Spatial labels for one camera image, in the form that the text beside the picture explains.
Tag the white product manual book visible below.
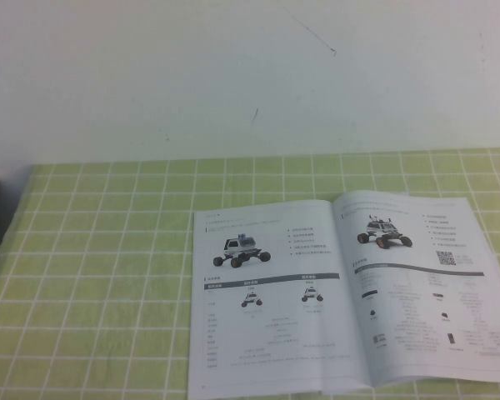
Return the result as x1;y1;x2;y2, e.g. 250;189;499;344
187;190;500;400

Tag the green white checked tablecloth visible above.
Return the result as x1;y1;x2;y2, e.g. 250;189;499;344
0;147;500;400

